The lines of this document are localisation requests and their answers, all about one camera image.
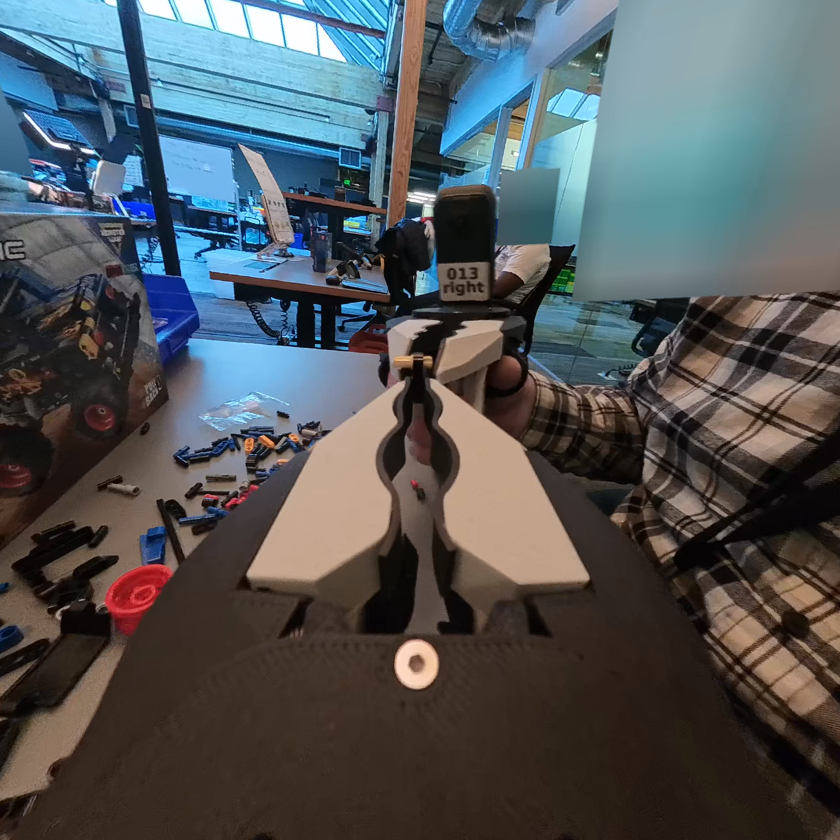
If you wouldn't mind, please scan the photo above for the pile of small connector pins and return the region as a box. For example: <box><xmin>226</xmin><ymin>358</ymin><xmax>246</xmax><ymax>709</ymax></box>
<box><xmin>172</xmin><ymin>410</ymin><xmax>332</xmax><ymax>536</ymax></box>

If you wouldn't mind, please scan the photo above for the empty clear plastic bag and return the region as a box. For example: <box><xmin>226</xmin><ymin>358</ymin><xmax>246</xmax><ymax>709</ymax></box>
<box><xmin>200</xmin><ymin>392</ymin><xmax>290</xmax><ymax>432</ymax></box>

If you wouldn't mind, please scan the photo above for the white whiteboard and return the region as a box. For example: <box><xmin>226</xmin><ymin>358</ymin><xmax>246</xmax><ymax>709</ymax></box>
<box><xmin>161</xmin><ymin>136</ymin><xmax>236</xmax><ymax>201</ymax></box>

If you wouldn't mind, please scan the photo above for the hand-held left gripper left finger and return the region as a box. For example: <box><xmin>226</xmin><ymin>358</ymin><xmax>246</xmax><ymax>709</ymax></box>
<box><xmin>245</xmin><ymin>384</ymin><xmax>419</xmax><ymax>634</ymax></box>

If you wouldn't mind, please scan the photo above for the grey desk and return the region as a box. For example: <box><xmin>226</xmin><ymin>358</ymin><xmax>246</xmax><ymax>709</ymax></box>
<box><xmin>0</xmin><ymin>338</ymin><xmax>388</xmax><ymax>802</ymax></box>

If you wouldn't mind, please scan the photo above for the tall cardboard sign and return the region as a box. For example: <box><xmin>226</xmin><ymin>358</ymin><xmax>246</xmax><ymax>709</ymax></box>
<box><xmin>238</xmin><ymin>143</ymin><xmax>296</xmax><ymax>253</ymax></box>

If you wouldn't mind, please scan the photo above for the pile of black beams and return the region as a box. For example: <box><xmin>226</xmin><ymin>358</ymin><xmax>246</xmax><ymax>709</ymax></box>
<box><xmin>0</xmin><ymin>520</ymin><xmax>120</xmax><ymax>756</ymax></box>

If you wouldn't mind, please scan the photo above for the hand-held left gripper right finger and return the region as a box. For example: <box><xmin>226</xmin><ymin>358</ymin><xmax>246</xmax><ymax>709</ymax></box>
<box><xmin>427</xmin><ymin>381</ymin><xmax>592</xmax><ymax>627</ymax></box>

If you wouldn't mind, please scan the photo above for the black shoulder strap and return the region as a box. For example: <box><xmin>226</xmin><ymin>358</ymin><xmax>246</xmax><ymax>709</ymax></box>
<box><xmin>672</xmin><ymin>453</ymin><xmax>840</xmax><ymax>572</ymax></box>

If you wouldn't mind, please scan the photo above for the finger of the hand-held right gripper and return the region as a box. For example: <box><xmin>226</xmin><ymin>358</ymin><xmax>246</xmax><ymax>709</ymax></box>
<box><xmin>432</xmin><ymin>323</ymin><xmax>505</xmax><ymax>387</ymax></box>
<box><xmin>386</xmin><ymin>319</ymin><xmax>431</xmax><ymax>388</ymax></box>

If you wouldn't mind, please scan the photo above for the long black axle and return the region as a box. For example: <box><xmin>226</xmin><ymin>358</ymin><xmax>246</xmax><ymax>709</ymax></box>
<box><xmin>155</xmin><ymin>499</ymin><xmax>186</xmax><ymax>565</ymax></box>

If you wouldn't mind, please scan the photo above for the person's plaid shirt torso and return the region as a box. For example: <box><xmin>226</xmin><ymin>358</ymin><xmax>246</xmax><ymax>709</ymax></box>
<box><xmin>610</xmin><ymin>295</ymin><xmax>840</xmax><ymax>840</ymax></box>

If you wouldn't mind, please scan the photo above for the black pin connector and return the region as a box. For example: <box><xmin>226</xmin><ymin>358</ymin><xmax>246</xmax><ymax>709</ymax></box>
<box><xmin>402</xmin><ymin>367</ymin><xmax>432</xmax><ymax>427</ymax></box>

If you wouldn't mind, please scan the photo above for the silver air duct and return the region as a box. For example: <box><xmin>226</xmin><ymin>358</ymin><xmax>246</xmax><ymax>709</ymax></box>
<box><xmin>443</xmin><ymin>0</ymin><xmax>559</xmax><ymax>61</ymax></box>

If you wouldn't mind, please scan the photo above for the person's right hand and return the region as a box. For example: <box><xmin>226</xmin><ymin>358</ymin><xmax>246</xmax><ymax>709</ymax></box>
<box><xmin>406</xmin><ymin>353</ymin><xmax>540</xmax><ymax>467</ymax></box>

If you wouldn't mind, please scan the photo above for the wooden support post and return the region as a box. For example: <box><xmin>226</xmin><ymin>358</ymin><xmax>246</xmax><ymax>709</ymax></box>
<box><xmin>386</xmin><ymin>0</ymin><xmax>429</xmax><ymax>227</ymax></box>

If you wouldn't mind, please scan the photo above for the black backpack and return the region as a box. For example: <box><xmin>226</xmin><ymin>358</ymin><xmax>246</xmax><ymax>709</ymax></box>
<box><xmin>374</xmin><ymin>218</ymin><xmax>434</xmax><ymax>296</ymax></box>

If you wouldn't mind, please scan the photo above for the wooden edged table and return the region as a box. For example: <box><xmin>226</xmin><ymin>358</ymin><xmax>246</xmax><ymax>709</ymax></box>
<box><xmin>209</xmin><ymin>192</ymin><xmax>395</xmax><ymax>350</ymax></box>

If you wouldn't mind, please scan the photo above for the black office chair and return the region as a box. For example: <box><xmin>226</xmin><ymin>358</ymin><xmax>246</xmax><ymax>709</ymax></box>
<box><xmin>518</xmin><ymin>244</ymin><xmax>577</xmax><ymax>342</ymax></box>

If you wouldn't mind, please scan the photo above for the person's right forearm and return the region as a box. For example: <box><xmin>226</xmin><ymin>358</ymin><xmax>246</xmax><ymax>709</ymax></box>
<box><xmin>518</xmin><ymin>371</ymin><xmax>647</xmax><ymax>487</ymax></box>

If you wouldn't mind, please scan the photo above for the toy truck set box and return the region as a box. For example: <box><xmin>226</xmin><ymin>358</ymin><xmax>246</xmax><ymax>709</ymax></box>
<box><xmin>0</xmin><ymin>211</ymin><xmax>170</xmax><ymax>549</ymax></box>

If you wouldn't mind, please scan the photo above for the black coiled cable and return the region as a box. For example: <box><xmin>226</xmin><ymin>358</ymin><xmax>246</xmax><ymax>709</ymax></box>
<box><xmin>246</xmin><ymin>301</ymin><xmax>293</xmax><ymax>342</ymax></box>

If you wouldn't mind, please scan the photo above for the blue storage bin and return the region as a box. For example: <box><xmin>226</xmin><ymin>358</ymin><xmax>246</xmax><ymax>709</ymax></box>
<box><xmin>141</xmin><ymin>272</ymin><xmax>201</xmax><ymax>365</ymax></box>

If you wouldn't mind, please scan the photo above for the large red wheel rim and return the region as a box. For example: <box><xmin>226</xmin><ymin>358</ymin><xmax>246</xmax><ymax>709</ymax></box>
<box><xmin>105</xmin><ymin>564</ymin><xmax>175</xmax><ymax>636</ymax></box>

